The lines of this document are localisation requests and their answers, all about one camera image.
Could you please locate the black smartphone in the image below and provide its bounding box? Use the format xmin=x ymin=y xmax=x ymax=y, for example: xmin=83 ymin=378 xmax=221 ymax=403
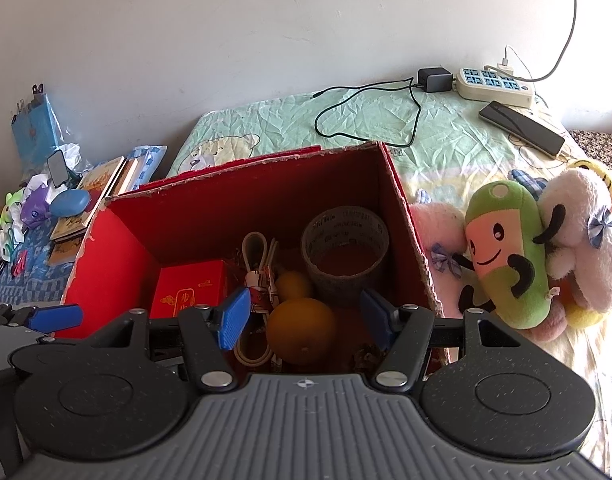
xmin=478 ymin=101 xmax=565 ymax=158

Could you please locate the white plush bear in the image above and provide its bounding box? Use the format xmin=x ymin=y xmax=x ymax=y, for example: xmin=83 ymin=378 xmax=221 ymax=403
xmin=525 ymin=169 xmax=612 ymax=342

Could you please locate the yellow plush toy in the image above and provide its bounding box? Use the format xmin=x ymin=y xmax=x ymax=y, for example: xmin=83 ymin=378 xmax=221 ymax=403
xmin=562 ymin=159 xmax=612 ymax=330

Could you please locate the large red cardboard box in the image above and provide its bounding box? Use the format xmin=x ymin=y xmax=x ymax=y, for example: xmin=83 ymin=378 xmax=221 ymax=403
xmin=54 ymin=141 xmax=444 ymax=376

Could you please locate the white blue power strip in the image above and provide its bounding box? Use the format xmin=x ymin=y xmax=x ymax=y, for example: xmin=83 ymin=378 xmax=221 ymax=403
xmin=455 ymin=67 xmax=534 ymax=108

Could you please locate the black power adapter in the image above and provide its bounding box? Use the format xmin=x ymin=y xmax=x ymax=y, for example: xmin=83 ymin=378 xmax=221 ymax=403
xmin=417 ymin=66 xmax=453 ymax=93

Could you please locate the blue oval case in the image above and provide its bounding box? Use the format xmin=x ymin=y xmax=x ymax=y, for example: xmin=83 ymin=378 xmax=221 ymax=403
xmin=49 ymin=188 xmax=90 ymax=218

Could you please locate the small red gift box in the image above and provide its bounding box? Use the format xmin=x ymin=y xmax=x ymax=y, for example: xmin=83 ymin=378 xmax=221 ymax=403
xmin=150 ymin=260 xmax=237 ymax=318

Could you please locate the pink plush bear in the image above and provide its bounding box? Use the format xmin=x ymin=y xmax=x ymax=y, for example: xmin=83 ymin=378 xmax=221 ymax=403
xmin=410 ymin=202 xmax=494 ymax=318

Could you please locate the stack of books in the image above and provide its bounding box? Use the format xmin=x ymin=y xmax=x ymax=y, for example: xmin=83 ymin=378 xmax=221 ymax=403
xmin=48 ymin=156 xmax=143 ymax=266

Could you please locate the blue gift bag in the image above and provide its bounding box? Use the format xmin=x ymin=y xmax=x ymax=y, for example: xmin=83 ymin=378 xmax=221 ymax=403
xmin=11 ymin=84 xmax=62 ymax=179

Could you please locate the bag with beige handles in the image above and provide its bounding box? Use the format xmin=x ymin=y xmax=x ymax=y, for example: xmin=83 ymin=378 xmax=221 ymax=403
xmin=232 ymin=231 xmax=282 ymax=368

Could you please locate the purple plush toy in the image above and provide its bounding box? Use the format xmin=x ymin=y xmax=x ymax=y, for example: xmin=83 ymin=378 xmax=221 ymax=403
xmin=20 ymin=186 xmax=50 ymax=230

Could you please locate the black charger cable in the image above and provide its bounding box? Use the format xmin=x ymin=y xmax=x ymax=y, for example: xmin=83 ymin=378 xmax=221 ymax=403
xmin=310 ymin=77 xmax=424 ymax=150

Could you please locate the clear printed tape roll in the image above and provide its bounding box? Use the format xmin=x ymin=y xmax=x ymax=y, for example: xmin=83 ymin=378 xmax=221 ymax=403
xmin=300 ymin=206 xmax=389 ymax=297

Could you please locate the orange gourd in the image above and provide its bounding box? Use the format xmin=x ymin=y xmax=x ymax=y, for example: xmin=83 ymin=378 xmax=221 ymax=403
xmin=266 ymin=271 xmax=336 ymax=366

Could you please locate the green cartoon bed sheet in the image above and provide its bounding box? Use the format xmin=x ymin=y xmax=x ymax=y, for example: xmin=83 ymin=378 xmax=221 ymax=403
xmin=168 ymin=84 xmax=584 ymax=209

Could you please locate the small handheld mirror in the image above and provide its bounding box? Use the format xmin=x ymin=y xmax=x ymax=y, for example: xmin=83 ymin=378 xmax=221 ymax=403
xmin=47 ymin=150 xmax=71 ymax=188

